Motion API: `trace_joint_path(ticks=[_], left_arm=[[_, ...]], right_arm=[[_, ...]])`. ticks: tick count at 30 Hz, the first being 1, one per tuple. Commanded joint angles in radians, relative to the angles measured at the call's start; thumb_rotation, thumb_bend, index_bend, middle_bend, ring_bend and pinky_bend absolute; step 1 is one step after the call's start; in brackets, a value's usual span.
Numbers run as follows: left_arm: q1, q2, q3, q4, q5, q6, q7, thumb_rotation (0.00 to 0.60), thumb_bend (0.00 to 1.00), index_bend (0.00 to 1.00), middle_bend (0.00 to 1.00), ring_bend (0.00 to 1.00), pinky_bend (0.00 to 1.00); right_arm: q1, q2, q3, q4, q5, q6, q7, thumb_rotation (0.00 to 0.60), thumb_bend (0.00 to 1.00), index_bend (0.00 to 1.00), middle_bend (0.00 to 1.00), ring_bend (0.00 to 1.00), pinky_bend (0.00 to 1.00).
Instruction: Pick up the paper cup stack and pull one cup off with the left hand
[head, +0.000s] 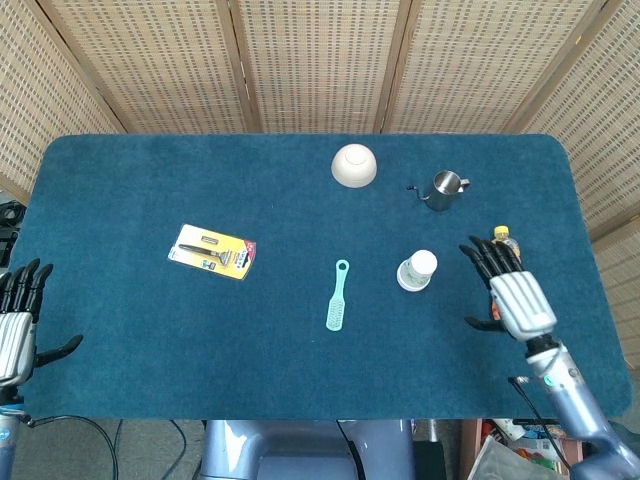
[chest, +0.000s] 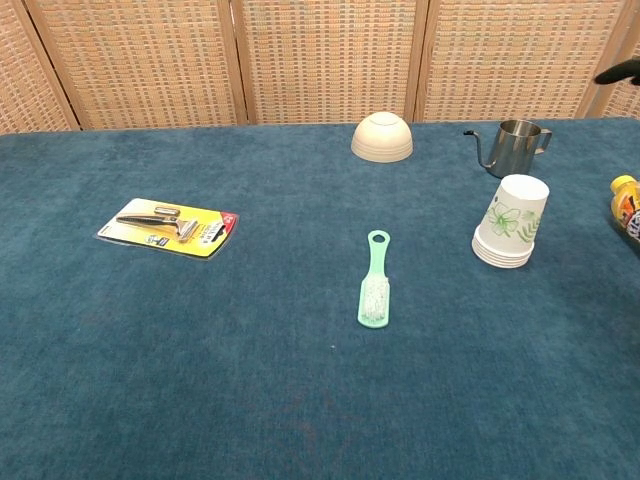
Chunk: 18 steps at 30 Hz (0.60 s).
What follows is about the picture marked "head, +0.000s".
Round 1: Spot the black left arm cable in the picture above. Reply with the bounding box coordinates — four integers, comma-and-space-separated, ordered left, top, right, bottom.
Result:
19, 414, 189, 480

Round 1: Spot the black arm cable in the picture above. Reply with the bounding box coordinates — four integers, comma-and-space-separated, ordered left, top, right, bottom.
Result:
507, 375, 572, 471
19, 414, 189, 480

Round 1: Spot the woven bamboo folding screen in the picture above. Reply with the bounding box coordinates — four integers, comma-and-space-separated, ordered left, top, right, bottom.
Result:
0, 0, 640, 371

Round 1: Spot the orange drink bottle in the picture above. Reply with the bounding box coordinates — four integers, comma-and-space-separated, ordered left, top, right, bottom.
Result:
491, 225, 522, 261

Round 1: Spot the steel gooseneck pitcher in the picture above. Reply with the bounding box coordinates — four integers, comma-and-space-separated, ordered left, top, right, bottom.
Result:
406, 170, 472, 212

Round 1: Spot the clutter of bags and boxes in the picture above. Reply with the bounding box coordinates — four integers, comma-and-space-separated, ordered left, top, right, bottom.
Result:
460, 417, 640, 480

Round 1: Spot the white plastic cup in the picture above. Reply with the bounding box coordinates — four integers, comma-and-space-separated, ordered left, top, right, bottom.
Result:
396, 249, 439, 293

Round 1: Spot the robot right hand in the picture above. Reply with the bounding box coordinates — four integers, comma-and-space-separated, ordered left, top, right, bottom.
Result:
458, 236, 558, 343

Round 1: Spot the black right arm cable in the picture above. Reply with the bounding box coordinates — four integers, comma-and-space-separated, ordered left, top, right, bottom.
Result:
507, 375, 572, 471

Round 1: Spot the white ceramic bowl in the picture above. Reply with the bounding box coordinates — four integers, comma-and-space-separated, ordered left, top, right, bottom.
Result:
330, 143, 378, 190

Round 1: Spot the razor in yellow blister pack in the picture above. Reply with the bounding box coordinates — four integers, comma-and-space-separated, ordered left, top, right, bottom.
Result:
167, 223, 258, 282

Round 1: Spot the blue table mat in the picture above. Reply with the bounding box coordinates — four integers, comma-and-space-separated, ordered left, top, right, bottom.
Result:
10, 133, 632, 420

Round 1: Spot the robot torso base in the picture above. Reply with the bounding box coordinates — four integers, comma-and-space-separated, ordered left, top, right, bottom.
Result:
198, 418, 417, 480

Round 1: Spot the black equipment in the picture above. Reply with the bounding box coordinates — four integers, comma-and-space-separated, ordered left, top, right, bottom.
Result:
0, 200, 26, 291

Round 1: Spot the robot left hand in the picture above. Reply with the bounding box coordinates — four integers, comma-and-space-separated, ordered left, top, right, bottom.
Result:
0, 258, 85, 387

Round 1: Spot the teal plastic brush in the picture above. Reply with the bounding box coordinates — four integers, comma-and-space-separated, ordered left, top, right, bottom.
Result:
325, 259, 351, 332

